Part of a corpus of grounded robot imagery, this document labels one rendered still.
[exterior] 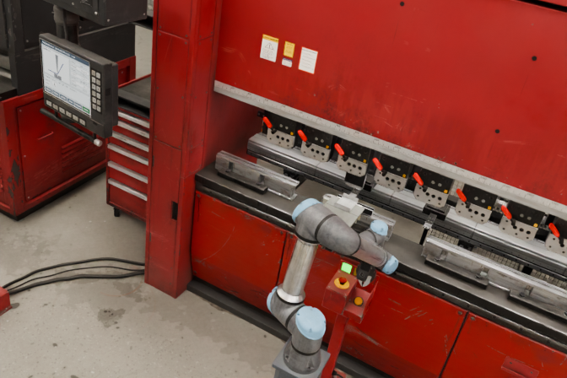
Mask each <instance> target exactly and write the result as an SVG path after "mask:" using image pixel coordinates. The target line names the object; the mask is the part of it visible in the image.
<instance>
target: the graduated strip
mask: <svg viewBox="0 0 567 378"><path fill-rule="evenodd" d="M214 86H216V87H219V88H221V89H225V90H228V91H230V92H232V93H235V94H238V95H241V96H244V97H246V98H249V99H251V100H255V101H258V102H260V103H263V104H265V105H269V106H271V107H274V108H277V109H279V110H281V111H286V112H288V113H290V114H293V115H296V116H299V117H302V118H305V119H307V120H309V121H312V122H316V123H318V124H321V125H323V126H326V127H330V128H332V129H335V130H337V131H339V132H344V133H347V134H348V135H351V136H354V137H357V138H360V139H363V140H365V141H367V142H370V143H374V144H376V145H379V146H381V147H384V148H386V149H390V150H393V151H395V152H398V153H400V154H405V155H407V156H409V157H412V158H415V159H418V160H421V161H423V162H425V163H428V164H431V165H434V166H437V167H440V168H442V169H444V170H448V171H451V172H453V173H456V174H458V175H461V176H465V177H467V178H470V179H473V180H475V181H479V182H482V183H483V184H486V185H489V186H492V187H495V188H498V189H500V190H502V191H505V192H509V193H511V194H514V195H517V196H519V197H523V198H525V199H528V200H531V201H533V202H535V203H540V204H542V205H544V206H547V207H550V208H553V209H556V210H559V211H560V212H563V213H567V206H565V205H562V204H560V203H557V202H553V201H550V200H548V199H546V198H543V197H539V196H537V195H534V194H531V193H529V192H525V191H523V190H520V189H517V188H514V187H513V186H508V185H506V184H504V183H501V182H498V181H494V180H492V179H489V178H487V177H484V176H481V175H478V174H475V173H472V172H470V171H468V170H464V169H461V168H458V167H456V166H454V165H449V164H447V163H445V162H442V161H439V160H437V159H433V158H430V157H428V156H425V155H423V154H419V153H416V152H413V151H412V150H409V149H406V148H402V147H400V146H397V145H395V144H392V143H388V142H386V141H383V140H380V139H379V138H374V137H371V136H369V135H367V134H364V133H362V132H357V131H355V130H353V129H350V128H347V127H344V126H341V125H338V124H336V123H333V122H331V121H327V120H324V119H322V118H320V117H317V116H313V115H311V114H308V113H305V112H303V111H299V110H296V109H294V108H291V107H288V106H286V105H282V104H279V103H277V102H275V101H272V100H268V99H265V98H263V97H261V96H258V95H255V94H252V93H249V92H246V91H244V90H242V89H237V88H235V87H232V86H230V85H228V84H223V83H220V82H219V81H216V80H215V82H214Z"/></svg>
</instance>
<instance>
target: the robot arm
mask: <svg viewBox="0 0 567 378"><path fill-rule="evenodd" d="M292 219H293V221H294V222H295V223H296V227H295V230H294V233H295V235H296V237H297V238H296V242H295V244H294V249H293V251H292V255H291V258H290V260H289V265H288V268H287V271H286V273H285V277H284V280H283V283H281V284H280V285H279V286H277V287H275V288H274V289H273V290H272V293H270V294H269V296H268V298H267V308H268V309H269V310H270V311H271V313H272V314H273V315H274V316H275V317H276V318H277V319H278V320H279V321H280V322H281V323H282V324H283V325H284V326H285V327H286V328H287V329H288V330H289V332H290V333H291V334H292V338H291V341H290V342H289V344H288V345H287V346H286V348H285V350H284V352H283V361H284V363H285V364H286V365H287V367H288V368H289V369H290V370H292V371H293V372H295V373H298V374H302V375H309V374H311V373H314V372H315V371H317V370H318V369H319V367H320V364H321V350H320V347H321V341H322V338H323V335H324V333H325V330H326V319H325V316H324V315H323V314H322V313H321V312H320V311H319V310H318V309H317V308H315V307H314V308H312V306H306V305H305V304H304V300H305V291H304V288H305V283H306V280H307V278H308V275H309V272H310V270H311V265H312V263H313V260H314V257H315V254H316V250H317V247H318V245H319V244H322V245H324V246H325V247H327V248H329V249H331V250H333V251H336V252H338V253H341V254H343V255H345V256H353V257H357V258H358V259H360V260H362V262H360V263H359V264H360V265H359V264H358V266H357V268H356V274H357V275H356V278H357V279H358V280H359V283H360V285H361V286H363V287H364V286H366V285H368V284H369V283H371V282H372V281H373V280H374V279H375V276H376V272H375V270H376V268H379V269H380V270H381V271H382V272H384V273H385V274H391V273H393V272H394V271H395V270H396V269H397V266H398V260H397V259H396V258H395V257H394V256H393V255H391V254H390V253H389V252H387V251H386V250H385V249H383V246H384V242H385V239H386V235H387V230H388V226H387V224H386V223H385V222H383V221H381V220H374V221H373V222H372V223H371V225H370V228H369V229H367V230H366V231H364V232H362V233H360V234H358V233H357V232H356V231H354V230H353V229H352V228H350V227H349V226H348V225H347V224H346V223H345V222H344V221H343V220H342V219H341V218H340V217H338V216H337V215H336V214H335V213H334V212H332V211H331V210H330V209H329V208H327V207H326V206H324V205H323V203H322V202H319V201H317V200H316V199H314V198H310V199H307V200H304V201H303V202H302V203H301V204H299V205H298V206H297V208H296V209H295V210H294V212H293V215H292Z"/></svg>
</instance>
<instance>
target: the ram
mask: <svg viewBox="0 0 567 378"><path fill-rule="evenodd" d="M263 35H268V36H271V37H273V38H277V39H278V49H277V55H276V60H275V62H273V61H270V60H267V59H265V58H262V57H260V55H261V49H262V37H263ZM285 41H287V42H290V43H293V44H294V54H293V57H287V56H285V55H284V47H285ZM302 46H303V47H306V48H309V49H311V50H314V51H318V55H317V59H316V67H315V72H314V74H312V73H308V72H305V71H302V70H299V69H298V67H299V62H300V53H301V48H302ZM283 57H284V58H287V59H289V60H292V64H291V67H289V66H286V65H283V64H282V62H283ZM215 80H216V81H219V82H220V83H223V84H228V85H230V86H232V87H235V88H237V89H242V90H244V91H246V92H249V93H252V94H254V95H258V96H261V97H263V98H265V99H268V100H272V101H275V102H277V103H279V104H282V105H286V106H288V107H291V108H294V109H296V110H299V111H303V112H305V113H308V114H311V115H313V116H317V117H320V118H322V119H324V120H327V121H330V122H333V123H336V124H338V125H341V126H344V127H347V128H350V129H353V130H355V131H357V132H362V133H364V134H367V135H369V136H371V137H374V138H379V139H380V140H383V141H386V142H388V143H392V144H395V145H397V146H400V147H402V148H405V149H409V150H412V151H413V152H416V153H419V154H423V155H425V156H428V157H430V158H433V159H437V160H439V161H442V162H445V163H447V164H449V165H454V166H456V167H458V168H461V169H464V170H468V171H470V172H472V173H475V174H478V175H481V176H484V177H487V178H489V179H492V180H494V181H498V182H501V183H504V184H506V185H508V186H513V187H514V188H517V189H520V190H523V191H525V192H529V193H531V194H534V195H537V196H539V197H543V198H546V199H548V200H550V201H553V202H556V203H560V204H562V205H565V206H567V9H566V8H559V7H555V6H552V5H548V4H545V3H539V2H535V1H531V0H223V2H222V10H221V20H220V28H219V45H218V55H217V64H216V73H215ZM213 91H215V92H218V93H220V94H223V95H227V96H229V97H232V98H234V99H237V100H240V101H243V102H246V103H248V104H250V105H254V106H257V107H259V108H262V109H264V110H267V111H271V112H273V113H275V114H278V115H280V116H284V117H287V118H289V119H292V120H294V121H297V122H300V123H303V124H305V125H308V126H310V127H314V128H317V129H319V130H322V131H324V132H328V133H331V134H333V135H335V136H338V137H340V138H344V139H347V140H349V141H352V142H354V143H358V144H360V145H363V146H365V147H368V148H370V149H374V150H377V151H379V152H382V153H384V154H388V155H390V156H393V157H395V158H398V159H402V160H404V161H407V162H409V163H412V164H414V165H418V166H420V167H423V168H425V169H428V170H432V171H434V172H437V173H439V174H442V175H444V176H448V177H450V178H453V179H455V180H458V181H462V182H464V183H467V184H469V185H472V186H475V187H478V188H480V189H483V190H485V191H488V192H492V193H494V194H497V195H499V196H502V197H505V198H508V199H510V200H513V201H515V202H518V203H522V204H524V205H527V206H529V207H532V208H535V209H538V210H540V211H543V212H545V213H549V214H552V215H554V216H557V217H559V218H562V219H565V220H567V213H563V212H560V211H559V210H556V209H553V208H550V207H547V206H544V205H542V204H540V203H537V202H533V201H531V200H528V199H525V198H523V197H519V196H517V195H514V194H511V193H509V192H505V191H502V190H500V189H498V188H495V187H492V186H489V185H486V184H483V183H482V182H479V181H475V180H473V179H470V178H467V177H465V176H462V175H458V174H456V173H453V172H451V171H448V170H444V169H442V168H440V167H437V166H434V165H431V164H428V163H425V162H423V161H421V160H418V159H415V158H412V157H409V156H407V155H405V154H400V153H398V152H395V151H393V150H390V149H388V148H384V147H381V146H379V145H376V144H374V143H370V142H367V141H365V140H363V139H360V138H357V137H354V136H351V135H348V134H347V133H344V132H339V131H337V130H335V129H332V128H330V127H326V126H323V125H321V124H318V123H316V122H313V121H309V120H307V119H305V118H302V117H299V116H296V115H293V114H290V113H288V112H286V111H281V110H279V109H277V108H274V107H271V106H269V105H265V104H263V103H260V102H258V101H255V100H251V99H249V98H246V97H244V96H241V95H239V94H235V93H232V92H230V91H228V90H225V89H221V88H219V87H216V86H214V90H213Z"/></svg>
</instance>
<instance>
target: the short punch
mask: <svg viewBox="0 0 567 378"><path fill-rule="evenodd" d="M366 176H367V174H366V175H365V176H361V177H359V176H356V175H353V174H350V173H348V172H346V176H345V179H344V184H346V185H348V186H351V187H354V188H356V189H359V190H361V191H363V187H364V185H365V179H366Z"/></svg>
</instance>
